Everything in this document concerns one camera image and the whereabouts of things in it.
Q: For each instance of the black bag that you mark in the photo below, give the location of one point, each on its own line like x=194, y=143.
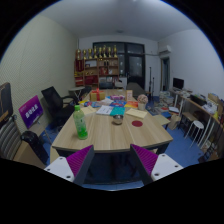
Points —
x=35, y=146

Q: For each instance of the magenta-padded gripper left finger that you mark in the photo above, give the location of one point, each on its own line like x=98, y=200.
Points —
x=61, y=166

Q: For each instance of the white book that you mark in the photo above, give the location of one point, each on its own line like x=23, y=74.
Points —
x=104, y=110

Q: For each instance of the long white-legged desk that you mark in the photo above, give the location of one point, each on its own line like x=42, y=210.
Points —
x=196, y=105

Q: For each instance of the brown wooden stool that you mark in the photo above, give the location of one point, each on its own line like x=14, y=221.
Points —
x=188, y=116

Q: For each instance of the white round stool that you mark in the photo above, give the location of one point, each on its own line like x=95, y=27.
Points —
x=197, y=125

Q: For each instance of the pale yellow envelope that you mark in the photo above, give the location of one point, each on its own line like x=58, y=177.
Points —
x=136, y=113

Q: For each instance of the striped chair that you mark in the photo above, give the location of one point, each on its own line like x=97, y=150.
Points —
x=9, y=140

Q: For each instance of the orange book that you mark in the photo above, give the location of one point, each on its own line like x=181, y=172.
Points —
x=131, y=104

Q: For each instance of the yellow gift box red ribbon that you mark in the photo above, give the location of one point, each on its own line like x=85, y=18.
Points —
x=96, y=96

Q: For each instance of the black framed glass door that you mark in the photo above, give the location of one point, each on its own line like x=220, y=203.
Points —
x=135, y=65

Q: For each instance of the black tripod stand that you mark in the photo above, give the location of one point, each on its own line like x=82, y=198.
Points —
x=153, y=83

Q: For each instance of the teal book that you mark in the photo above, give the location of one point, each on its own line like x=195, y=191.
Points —
x=117, y=111

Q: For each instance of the black computer monitor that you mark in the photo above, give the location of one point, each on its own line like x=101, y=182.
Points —
x=178, y=83

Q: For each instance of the grey chair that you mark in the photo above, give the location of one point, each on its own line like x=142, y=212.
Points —
x=135, y=88

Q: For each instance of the green-capped clear drink bottle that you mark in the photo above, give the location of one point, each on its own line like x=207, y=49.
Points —
x=80, y=125

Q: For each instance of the pink flat box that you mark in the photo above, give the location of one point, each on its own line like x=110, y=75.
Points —
x=117, y=97

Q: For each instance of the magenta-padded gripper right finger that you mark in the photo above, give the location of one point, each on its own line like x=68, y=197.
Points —
x=163, y=166

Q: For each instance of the pile of books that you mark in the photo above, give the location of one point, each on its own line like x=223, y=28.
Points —
x=166, y=98

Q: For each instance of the black office chair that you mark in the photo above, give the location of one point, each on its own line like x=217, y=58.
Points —
x=53, y=100

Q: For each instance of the wooden shelf unit with trophies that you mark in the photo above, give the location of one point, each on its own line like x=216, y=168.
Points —
x=96, y=70

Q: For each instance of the white wall air conditioner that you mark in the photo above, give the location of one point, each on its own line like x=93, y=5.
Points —
x=165, y=50

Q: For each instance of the blue book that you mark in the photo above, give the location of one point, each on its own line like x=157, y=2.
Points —
x=117, y=103

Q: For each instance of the light wooden side table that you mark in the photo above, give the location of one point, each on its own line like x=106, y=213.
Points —
x=162, y=119

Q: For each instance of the small round side table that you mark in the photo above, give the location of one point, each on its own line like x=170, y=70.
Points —
x=76, y=89

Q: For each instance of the purple sign board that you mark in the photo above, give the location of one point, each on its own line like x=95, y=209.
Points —
x=30, y=111

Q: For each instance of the orange upright card box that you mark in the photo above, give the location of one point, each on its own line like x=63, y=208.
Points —
x=129, y=95

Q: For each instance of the pink flowers in white pot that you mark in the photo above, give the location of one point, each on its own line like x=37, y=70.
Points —
x=142, y=100

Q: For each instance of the pale yellow notepad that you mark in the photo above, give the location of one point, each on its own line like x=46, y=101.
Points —
x=88, y=110

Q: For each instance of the small metal cup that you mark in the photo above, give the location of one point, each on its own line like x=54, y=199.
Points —
x=118, y=120

